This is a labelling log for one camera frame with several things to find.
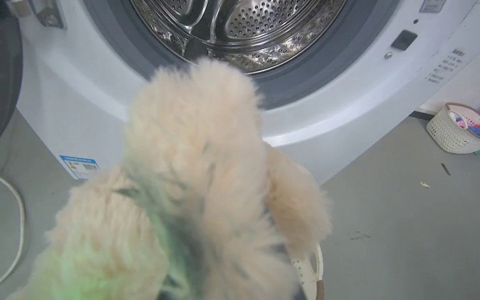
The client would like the cream fluffy plush garment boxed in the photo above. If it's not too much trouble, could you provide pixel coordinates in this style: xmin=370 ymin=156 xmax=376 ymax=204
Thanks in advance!
xmin=7 ymin=57 xmax=333 ymax=300

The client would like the blue energy label sticker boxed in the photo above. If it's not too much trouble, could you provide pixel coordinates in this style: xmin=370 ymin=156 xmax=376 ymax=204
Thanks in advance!
xmin=59 ymin=155 xmax=100 ymax=180

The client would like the grey rating label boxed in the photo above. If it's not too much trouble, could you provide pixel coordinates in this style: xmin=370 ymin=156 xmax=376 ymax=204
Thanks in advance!
xmin=420 ymin=0 xmax=447 ymax=13

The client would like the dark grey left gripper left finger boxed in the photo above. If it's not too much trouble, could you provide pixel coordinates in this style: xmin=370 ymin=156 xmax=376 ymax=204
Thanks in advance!
xmin=156 ymin=219 xmax=206 ymax=300

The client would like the white front-load washing machine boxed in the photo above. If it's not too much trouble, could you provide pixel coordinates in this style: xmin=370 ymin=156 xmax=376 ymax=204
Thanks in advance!
xmin=7 ymin=0 xmax=480 ymax=185

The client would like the perforated steel washer drum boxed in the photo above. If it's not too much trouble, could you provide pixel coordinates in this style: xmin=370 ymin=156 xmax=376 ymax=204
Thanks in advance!
xmin=130 ymin=0 xmax=347 ymax=75

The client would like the metal door hinge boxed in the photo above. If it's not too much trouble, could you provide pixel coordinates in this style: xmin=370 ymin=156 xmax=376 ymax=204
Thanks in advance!
xmin=27 ymin=0 xmax=66 ymax=30

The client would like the small white woven basket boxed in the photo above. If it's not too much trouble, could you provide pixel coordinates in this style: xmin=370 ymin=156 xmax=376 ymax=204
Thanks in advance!
xmin=426 ymin=102 xmax=480 ymax=155

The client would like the grey rubber door gasket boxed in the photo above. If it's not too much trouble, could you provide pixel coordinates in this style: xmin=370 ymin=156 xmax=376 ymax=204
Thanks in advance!
xmin=82 ymin=0 xmax=401 ymax=110

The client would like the white laundry basket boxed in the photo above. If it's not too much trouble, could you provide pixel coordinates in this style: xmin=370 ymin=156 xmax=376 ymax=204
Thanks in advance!
xmin=289 ymin=243 xmax=325 ymax=300

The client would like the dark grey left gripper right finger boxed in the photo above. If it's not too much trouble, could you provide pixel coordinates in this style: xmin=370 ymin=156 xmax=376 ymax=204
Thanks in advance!
xmin=265 ymin=243 xmax=308 ymax=300

